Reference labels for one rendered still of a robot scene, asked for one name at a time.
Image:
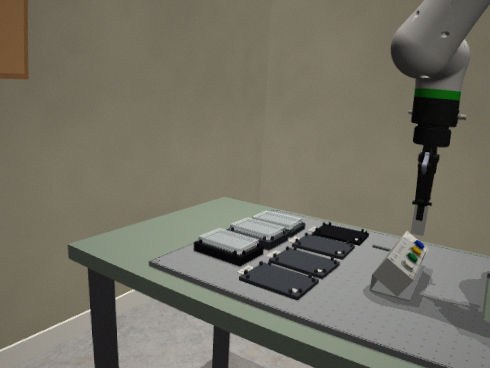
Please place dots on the white button panel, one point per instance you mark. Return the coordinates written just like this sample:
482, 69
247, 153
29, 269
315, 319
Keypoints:
398, 274

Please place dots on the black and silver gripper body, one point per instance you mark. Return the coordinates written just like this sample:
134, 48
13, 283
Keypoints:
431, 139

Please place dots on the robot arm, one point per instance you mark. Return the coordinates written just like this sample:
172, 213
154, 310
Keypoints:
424, 45

